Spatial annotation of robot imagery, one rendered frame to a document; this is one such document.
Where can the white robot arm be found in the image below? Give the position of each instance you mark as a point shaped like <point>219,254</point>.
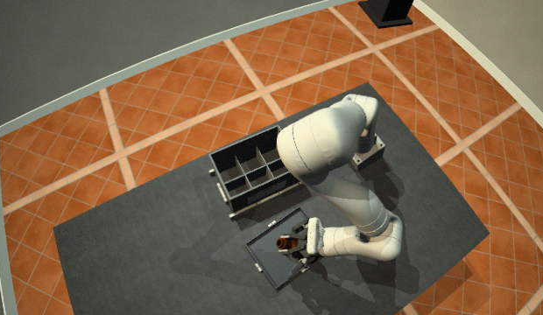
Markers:
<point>326,140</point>

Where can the brown glass bottle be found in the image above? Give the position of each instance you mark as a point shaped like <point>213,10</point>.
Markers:
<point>284,243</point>

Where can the grey divided crate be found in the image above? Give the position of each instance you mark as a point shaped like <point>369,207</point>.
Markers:
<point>251,169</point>

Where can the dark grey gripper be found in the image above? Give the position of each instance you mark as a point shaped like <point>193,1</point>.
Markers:
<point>301,249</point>

